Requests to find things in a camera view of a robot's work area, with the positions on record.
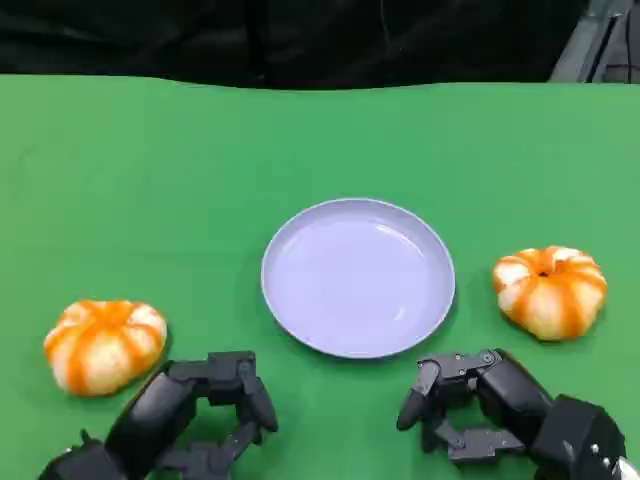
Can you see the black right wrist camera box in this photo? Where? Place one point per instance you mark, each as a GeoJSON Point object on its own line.
{"type": "Point", "coordinates": [575, 435]}

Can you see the grey metal frame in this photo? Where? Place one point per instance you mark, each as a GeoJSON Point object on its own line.
{"type": "Point", "coordinates": [595, 45]}

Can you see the lilac plate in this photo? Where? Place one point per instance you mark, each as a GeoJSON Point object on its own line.
{"type": "Point", "coordinates": [357, 280]}

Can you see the orange white toy bread roll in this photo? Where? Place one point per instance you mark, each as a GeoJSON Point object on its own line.
{"type": "Point", "coordinates": [102, 345]}
{"type": "Point", "coordinates": [550, 295]}

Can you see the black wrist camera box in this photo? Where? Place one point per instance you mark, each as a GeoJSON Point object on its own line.
{"type": "Point", "coordinates": [575, 435]}
{"type": "Point", "coordinates": [85, 462]}

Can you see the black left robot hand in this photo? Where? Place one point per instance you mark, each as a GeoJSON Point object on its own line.
{"type": "Point", "coordinates": [155, 415]}

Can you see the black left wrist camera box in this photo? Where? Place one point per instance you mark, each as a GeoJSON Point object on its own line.
{"type": "Point", "coordinates": [85, 462]}

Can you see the black backdrop curtain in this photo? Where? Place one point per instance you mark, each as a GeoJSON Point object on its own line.
{"type": "Point", "coordinates": [250, 40]}

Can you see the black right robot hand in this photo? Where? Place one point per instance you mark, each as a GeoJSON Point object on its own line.
{"type": "Point", "coordinates": [505, 390]}

